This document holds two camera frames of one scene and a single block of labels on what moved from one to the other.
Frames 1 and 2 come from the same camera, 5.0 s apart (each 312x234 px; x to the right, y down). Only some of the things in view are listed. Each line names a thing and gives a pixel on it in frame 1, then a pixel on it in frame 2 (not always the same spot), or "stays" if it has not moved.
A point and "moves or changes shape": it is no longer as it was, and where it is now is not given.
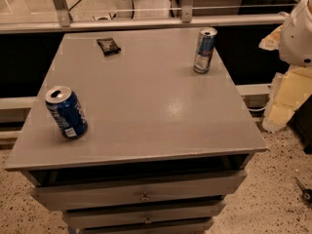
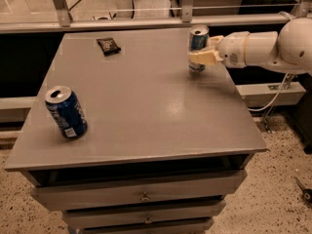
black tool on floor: [305, 193] stays
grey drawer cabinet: [165, 145] stays
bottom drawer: [185, 226] stays
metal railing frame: [187, 19] stays
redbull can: [205, 50] moves or changes shape
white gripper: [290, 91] to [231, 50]
